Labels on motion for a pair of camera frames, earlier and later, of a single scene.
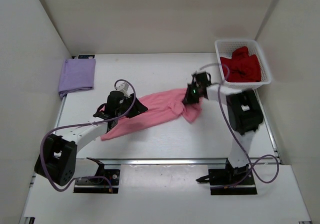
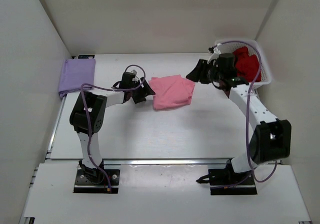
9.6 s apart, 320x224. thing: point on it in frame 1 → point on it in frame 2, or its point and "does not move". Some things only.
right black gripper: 189,99 → 199,73
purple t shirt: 76,74 does not move
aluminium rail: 158,161 does not move
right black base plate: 238,181 does not move
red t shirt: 242,66 does not move
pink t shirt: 160,107 → 171,91
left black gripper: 138,108 → 144,91
